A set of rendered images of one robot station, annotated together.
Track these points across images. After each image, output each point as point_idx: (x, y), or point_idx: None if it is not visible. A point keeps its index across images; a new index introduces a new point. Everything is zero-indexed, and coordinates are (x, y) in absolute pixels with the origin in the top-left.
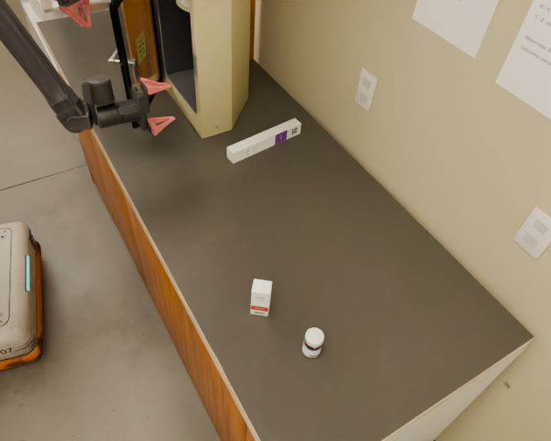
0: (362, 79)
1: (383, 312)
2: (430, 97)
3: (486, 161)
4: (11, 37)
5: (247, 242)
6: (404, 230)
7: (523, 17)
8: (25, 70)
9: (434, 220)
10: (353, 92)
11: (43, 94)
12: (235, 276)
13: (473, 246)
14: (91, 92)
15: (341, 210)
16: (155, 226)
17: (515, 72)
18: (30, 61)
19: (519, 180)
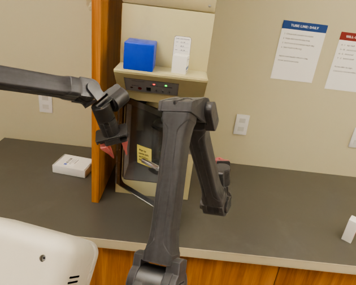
0: (238, 119)
1: (355, 204)
2: (288, 109)
3: (326, 122)
4: (212, 155)
5: (294, 222)
6: (303, 176)
7: (331, 60)
8: (213, 180)
9: (302, 165)
10: (229, 130)
11: (216, 195)
12: (321, 237)
13: (328, 163)
14: (225, 177)
15: (281, 184)
16: (264, 251)
17: (333, 80)
18: (215, 171)
19: (344, 121)
